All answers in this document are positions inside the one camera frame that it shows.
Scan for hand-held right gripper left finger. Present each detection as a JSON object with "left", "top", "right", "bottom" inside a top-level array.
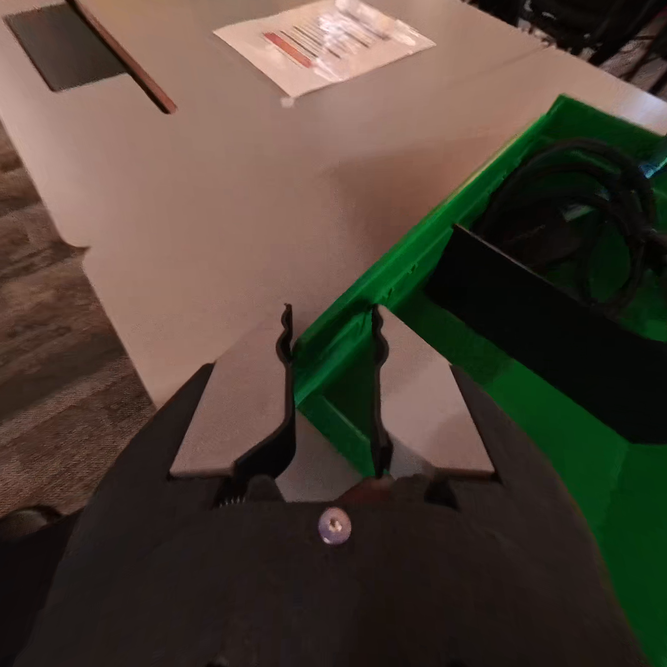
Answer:
[{"left": 169, "top": 304, "right": 297, "bottom": 478}]

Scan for white printed paper sheet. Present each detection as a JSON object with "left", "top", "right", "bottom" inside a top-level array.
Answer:
[{"left": 213, "top": 0, "right": 437, "bottom": 99}]

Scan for black bin divider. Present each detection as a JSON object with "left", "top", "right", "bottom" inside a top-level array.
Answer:
[{"left": 427, "top": 224, "right": 667, "bottom": 445}]

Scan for green plastic bin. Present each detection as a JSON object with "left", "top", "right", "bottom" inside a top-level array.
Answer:
[{"left": 292, "top": 94, "right": 667, "bottom": 667}]

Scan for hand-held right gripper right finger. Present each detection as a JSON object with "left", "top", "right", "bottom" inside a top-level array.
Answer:
[{"left": 371, "top": 305, "right": 496, "bottom": 478}]

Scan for black braided cable green plugs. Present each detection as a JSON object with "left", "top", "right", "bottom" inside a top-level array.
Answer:
[{"left": 477, "top": 138, "right": 667, "bottom": 313}]

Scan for dark blurred equipment stands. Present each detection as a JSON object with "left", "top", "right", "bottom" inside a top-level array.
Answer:
[{"left": 469, "top": 0, "right": 667, "bottom": 100}]

